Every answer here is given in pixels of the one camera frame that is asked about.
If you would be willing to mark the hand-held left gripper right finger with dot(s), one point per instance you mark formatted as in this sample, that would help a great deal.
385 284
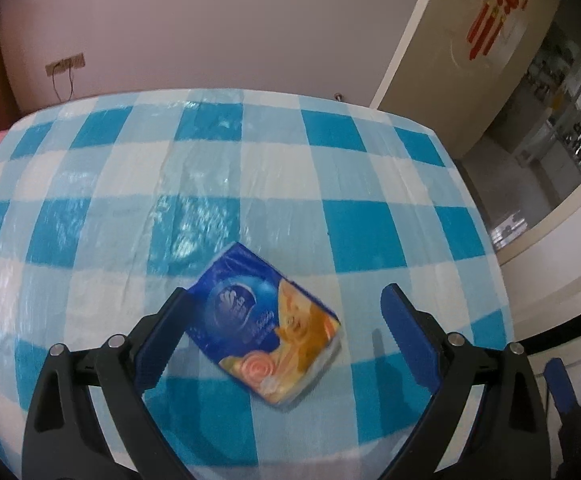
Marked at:
410 345

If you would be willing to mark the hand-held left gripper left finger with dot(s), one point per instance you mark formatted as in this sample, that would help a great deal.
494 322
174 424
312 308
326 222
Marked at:
158 355

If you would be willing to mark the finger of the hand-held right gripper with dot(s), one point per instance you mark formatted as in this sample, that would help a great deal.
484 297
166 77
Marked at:
560 385

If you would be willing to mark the blue tissue packet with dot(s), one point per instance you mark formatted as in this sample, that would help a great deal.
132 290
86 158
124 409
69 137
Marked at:
250 320

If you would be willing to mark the blue checkered tablecloth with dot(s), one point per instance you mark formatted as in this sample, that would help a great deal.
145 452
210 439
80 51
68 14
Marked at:
280 185

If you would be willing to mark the cream door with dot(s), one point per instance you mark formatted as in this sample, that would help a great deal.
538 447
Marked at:
435 60

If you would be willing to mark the shelves in next room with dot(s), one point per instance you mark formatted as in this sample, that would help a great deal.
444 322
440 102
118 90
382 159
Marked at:
560 75

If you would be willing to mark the red door decoration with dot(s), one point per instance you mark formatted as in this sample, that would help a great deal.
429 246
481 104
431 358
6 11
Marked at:
495 15

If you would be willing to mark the wall socket strip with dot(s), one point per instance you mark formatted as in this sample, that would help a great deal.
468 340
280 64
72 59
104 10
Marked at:
65 63

